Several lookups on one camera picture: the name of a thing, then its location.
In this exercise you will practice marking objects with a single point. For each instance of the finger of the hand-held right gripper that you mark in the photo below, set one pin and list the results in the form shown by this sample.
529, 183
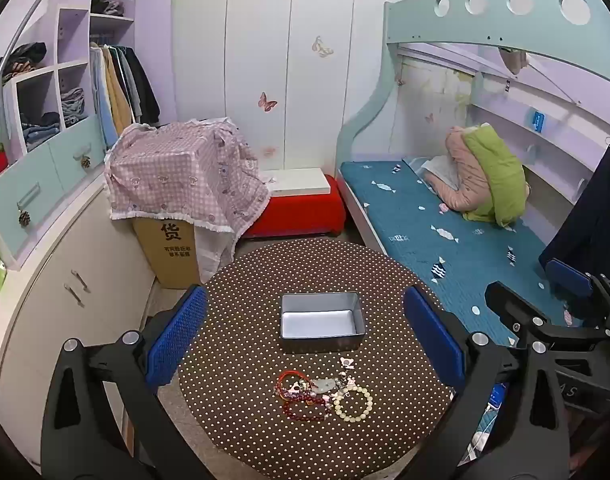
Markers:
567, 277
507, 305

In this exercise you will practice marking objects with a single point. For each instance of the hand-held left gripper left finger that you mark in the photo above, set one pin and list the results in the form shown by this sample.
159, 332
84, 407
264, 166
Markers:
177, 335

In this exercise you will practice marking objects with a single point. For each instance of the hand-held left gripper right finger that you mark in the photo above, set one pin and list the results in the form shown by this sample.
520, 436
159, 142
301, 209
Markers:
432, 335

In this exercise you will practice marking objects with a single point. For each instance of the silver tin box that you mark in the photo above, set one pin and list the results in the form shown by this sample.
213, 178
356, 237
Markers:
320, 325

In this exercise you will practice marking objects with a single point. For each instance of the pale green jade pendant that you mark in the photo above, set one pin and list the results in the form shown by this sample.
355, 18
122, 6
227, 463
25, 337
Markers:
322, 385

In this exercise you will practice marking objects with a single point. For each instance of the round brown polka-dot table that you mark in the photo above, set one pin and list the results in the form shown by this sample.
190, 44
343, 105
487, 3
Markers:
245, 310

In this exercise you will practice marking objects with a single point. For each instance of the teal bed sheet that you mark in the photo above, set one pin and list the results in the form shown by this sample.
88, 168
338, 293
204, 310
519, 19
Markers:
435, 255

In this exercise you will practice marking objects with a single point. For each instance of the cardboard box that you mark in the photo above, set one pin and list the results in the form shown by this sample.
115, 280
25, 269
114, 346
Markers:
170, 255

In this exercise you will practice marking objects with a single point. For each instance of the green blanket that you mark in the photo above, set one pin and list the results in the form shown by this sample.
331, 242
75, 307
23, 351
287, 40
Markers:
500, 175

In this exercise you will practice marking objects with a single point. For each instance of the white base cabinet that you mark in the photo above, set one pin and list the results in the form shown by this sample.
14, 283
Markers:
35, 335

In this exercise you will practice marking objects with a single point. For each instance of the pink quilted jacket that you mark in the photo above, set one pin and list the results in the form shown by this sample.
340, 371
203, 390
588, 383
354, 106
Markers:
460, 170

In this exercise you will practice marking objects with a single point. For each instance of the white pillow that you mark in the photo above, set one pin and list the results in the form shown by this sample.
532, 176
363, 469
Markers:
440, 170

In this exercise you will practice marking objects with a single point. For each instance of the blue card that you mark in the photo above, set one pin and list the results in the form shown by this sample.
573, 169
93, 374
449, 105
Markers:
538, 121

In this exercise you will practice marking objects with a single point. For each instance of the pink checked cloth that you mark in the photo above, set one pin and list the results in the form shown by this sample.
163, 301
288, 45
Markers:
185, 170

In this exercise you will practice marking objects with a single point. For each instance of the red ottoman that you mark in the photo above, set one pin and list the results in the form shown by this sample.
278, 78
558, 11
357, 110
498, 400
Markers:
295, 215

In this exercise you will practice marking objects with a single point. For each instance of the pine cone knob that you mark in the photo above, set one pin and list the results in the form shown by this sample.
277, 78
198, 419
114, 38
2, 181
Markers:
86, 162
24, 218

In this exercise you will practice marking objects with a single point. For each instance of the white book on ottoman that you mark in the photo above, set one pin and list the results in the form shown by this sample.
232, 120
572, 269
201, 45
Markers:
300, 180

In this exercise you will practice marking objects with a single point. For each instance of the small butterfly sticker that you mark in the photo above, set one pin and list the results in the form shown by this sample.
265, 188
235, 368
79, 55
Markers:
428, 118

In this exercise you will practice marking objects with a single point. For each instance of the folded jeans pile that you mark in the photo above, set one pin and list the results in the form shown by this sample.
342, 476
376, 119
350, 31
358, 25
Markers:
40, 132

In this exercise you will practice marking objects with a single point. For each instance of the pink butterfly sticker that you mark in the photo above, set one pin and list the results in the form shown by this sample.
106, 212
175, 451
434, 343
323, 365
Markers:
266, 101

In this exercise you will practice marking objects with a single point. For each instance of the row of hanging clothes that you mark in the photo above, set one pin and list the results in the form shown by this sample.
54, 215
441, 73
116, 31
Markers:
120, 90

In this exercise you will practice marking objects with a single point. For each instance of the beige butterfly sticker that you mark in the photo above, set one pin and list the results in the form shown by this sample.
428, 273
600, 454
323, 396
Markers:
322, 46

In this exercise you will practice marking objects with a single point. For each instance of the white wardrobe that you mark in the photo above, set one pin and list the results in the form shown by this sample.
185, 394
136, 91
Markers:
255, 35

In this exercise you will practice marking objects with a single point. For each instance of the dark clothes pile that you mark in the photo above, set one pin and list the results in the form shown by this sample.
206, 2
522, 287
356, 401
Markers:
20, 60

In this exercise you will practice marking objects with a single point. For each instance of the lilac shelf unit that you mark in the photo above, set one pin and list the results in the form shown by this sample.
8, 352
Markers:
75, 35

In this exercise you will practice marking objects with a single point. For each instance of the curved grey pole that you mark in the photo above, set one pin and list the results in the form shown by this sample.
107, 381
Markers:
15, 35

